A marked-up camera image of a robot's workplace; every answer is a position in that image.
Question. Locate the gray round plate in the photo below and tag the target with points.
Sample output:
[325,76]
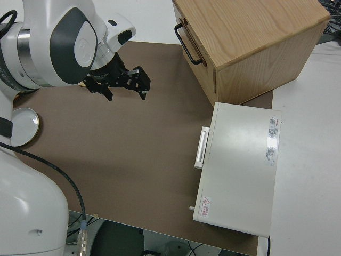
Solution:
[25,125]

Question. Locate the light wooden drawer box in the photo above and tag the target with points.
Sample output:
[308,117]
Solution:
[253,32]

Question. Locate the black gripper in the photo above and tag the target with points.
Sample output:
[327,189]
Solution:
[108,70]

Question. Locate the brown table mat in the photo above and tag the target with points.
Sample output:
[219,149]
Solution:
[133,149]

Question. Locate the dark gray round base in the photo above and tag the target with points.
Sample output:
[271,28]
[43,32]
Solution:
[120,240]

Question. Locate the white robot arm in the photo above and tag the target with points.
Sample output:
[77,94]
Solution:
[26,200]

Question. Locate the white toaster oven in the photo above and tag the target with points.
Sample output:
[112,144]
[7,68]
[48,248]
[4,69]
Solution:
[239,165]

